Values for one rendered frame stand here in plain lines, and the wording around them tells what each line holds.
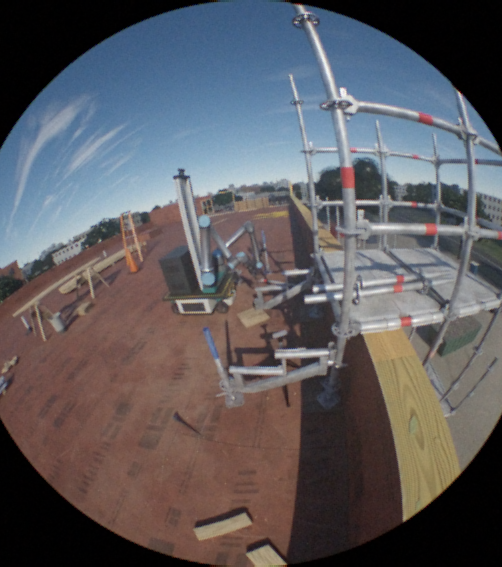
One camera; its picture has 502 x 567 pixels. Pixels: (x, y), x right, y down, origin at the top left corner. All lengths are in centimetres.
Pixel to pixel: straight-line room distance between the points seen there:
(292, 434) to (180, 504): 91
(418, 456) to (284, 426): 98
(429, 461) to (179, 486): 136
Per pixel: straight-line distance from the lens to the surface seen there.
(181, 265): 242
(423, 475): 83
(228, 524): 142
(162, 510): 162
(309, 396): 160
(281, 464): 143
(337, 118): 82
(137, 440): 184
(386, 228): 85
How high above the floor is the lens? 141
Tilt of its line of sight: 26 degrees down
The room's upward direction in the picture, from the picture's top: 10 degrees counter-clockwise
